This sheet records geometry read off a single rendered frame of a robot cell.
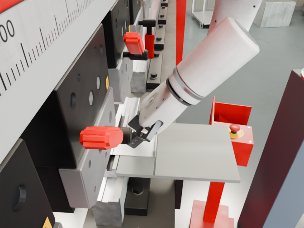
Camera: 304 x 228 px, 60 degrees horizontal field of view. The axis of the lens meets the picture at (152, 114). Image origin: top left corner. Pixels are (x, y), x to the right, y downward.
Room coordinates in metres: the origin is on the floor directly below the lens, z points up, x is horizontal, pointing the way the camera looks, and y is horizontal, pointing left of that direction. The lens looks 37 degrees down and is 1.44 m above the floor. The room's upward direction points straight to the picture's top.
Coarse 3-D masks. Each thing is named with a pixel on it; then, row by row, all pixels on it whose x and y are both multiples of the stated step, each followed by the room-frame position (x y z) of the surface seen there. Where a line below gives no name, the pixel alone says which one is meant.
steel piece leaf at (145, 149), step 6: (144, 132) 0.50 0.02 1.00; (156, 138) 0.46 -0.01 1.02; (120, 144) 0.46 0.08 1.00; (126, 144) 0.46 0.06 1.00; (144, 144) 0.46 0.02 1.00; (150, 144) 0.46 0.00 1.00; (156, 144) 0.44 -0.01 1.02; (114, 150) 0.44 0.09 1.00; (120, 150) 0.44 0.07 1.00; (126, 150) 0.44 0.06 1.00; (132, 150) 0.44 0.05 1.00; (138, 150) 0.44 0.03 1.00; (144, 150) 0.44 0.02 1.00; (150, 150) 0.44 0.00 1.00; (138, 156) 0.42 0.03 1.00; (144, 156) 0.42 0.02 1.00; (150, 156) 0.42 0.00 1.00
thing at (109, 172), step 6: (120, 114) 0.58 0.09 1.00; (126, 114) 0.58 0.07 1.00; (120, 120) 0.56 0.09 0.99; (126, 120) 0.55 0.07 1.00; (120, 126) 0.54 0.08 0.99; (126, 126) 0.53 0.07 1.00; (114, 156) 0.43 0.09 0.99; (108, 162) 0.41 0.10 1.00; (108, 168) 0.39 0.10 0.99; (108, 174) 0.39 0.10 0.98; (114, 174) 0.39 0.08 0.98
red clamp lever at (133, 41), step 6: (126, 36) 0.34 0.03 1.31; (132, 36) 0.34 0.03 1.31; (138, 36) 0.34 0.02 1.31; (126, 42) 0.34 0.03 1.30; (132, 42) 0.34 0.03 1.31; (138, 42) 0.34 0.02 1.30; (132, 48) 0.35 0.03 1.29; (138, 48) 0.35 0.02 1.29; (126, 54) 0.40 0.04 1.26; (132, 54) 0.40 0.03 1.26; (138, 54) 0.39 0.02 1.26; (144, 54) 0.40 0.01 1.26; (138, 60) 0.40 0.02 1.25; (144, 60) 0.40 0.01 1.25
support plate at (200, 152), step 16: (144, 128) 0.52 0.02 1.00; (176, 128) 0.52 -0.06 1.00; (192, 128) 0.52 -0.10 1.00; (208, 128) 0.52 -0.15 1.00; (224, 128) 0.52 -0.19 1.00; (160, 144) 0.46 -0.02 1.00; (176, 144) 0.46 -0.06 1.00; (192, 144) 0.46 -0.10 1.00; (208, 144) 0.46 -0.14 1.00; (224, 144) 0.46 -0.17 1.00; (128, 160) 0.41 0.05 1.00; (144, 160) 0.41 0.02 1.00; (160, 160) 0.41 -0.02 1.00; (176, 160) 0.41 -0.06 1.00; (192, 160) 0.41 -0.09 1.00; (208, 160) 0.41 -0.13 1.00; (224, 160) 0.41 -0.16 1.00; (128, 176) 0.37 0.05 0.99; (144, 176) 0.37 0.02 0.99; (160, 176) 0.37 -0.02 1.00; (176, 176) 0.36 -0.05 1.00; (192, 176) 0.36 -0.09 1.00; (208, 176) 0.36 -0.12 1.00; (224, 176) 0.36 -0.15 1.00
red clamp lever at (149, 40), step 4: (140, 20) 0.62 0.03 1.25; (144, 20) 0.61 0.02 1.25; (148, 20) 0.61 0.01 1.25; (152, 20) 0.61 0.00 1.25; (140, 24) 0.61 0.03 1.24; (144, 24) 0.60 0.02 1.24; (148, 24) 0.60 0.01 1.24; (152, 24) 0.60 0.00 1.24; (148, 28) 0.61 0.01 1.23; (148, 32) 0.61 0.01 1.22; (148, 36) 0.61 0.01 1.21; (152, 36) 0.61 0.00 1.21; (148, 40) 0.60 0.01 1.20; (152, 40) 0.61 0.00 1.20; (148, 44) 0.60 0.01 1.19; (152, 44) 0.61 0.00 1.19; (148, 48) 0.60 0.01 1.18; (152, 48) 0.61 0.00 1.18; (148, 52) 0.60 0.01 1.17; (152, 52) 0.61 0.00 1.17; (148, 56) 0.60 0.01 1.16; (152, 56) 0.61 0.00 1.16
